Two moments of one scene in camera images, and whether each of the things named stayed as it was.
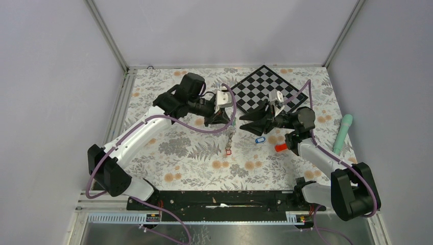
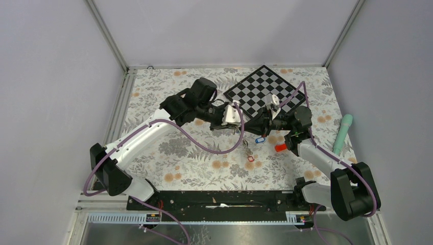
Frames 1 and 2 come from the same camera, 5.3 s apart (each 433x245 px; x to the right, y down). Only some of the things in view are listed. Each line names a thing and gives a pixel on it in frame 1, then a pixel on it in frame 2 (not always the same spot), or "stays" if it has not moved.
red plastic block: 280,147 stays
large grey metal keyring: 230,131 -> 246,141
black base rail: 223,205 stays
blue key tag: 260,140 stays
